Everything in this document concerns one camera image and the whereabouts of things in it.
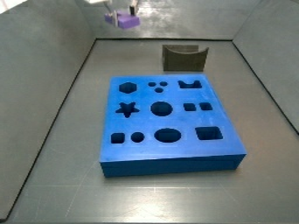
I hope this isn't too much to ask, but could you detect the blue foam shape board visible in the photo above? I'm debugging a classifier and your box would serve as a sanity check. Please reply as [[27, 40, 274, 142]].
[[99, 74, 247, 177]]

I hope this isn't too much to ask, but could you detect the black curved holder stand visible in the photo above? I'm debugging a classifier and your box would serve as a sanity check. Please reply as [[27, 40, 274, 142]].
[[163, 45, 210, 72]]

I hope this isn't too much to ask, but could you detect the purple double-square block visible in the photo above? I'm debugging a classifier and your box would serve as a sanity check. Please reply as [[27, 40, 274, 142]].
[[104, 11, 140, 30]]

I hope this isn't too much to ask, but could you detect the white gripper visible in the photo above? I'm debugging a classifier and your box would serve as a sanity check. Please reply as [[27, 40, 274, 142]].
[[84, 0, 139, 26]]

